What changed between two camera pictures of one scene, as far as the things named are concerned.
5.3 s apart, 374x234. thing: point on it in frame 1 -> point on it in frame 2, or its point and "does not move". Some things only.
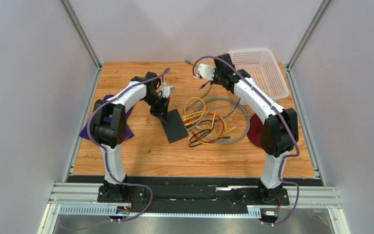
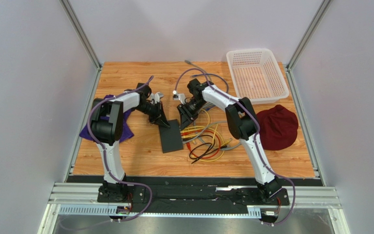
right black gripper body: [218, 69] -> [184, 113]
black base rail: [195, 194] does not move
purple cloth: [86, 131] does not move
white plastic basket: [264, 69] does not move
